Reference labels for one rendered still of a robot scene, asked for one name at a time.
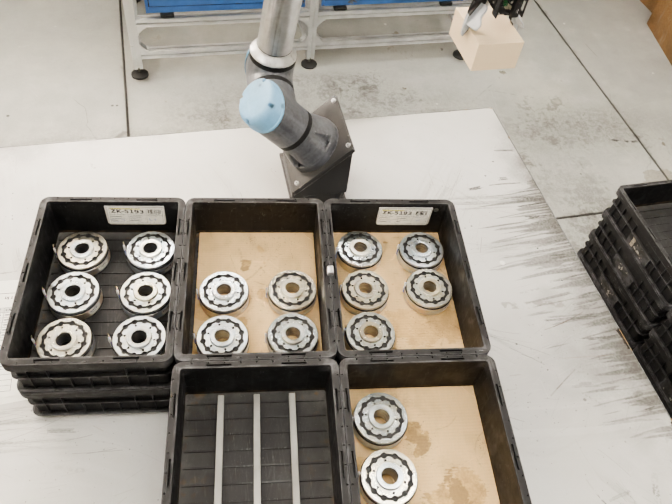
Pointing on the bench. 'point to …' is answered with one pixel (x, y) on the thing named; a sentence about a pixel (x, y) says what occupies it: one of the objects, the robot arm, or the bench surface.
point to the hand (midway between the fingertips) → (486, 32)
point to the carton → (487, 41)
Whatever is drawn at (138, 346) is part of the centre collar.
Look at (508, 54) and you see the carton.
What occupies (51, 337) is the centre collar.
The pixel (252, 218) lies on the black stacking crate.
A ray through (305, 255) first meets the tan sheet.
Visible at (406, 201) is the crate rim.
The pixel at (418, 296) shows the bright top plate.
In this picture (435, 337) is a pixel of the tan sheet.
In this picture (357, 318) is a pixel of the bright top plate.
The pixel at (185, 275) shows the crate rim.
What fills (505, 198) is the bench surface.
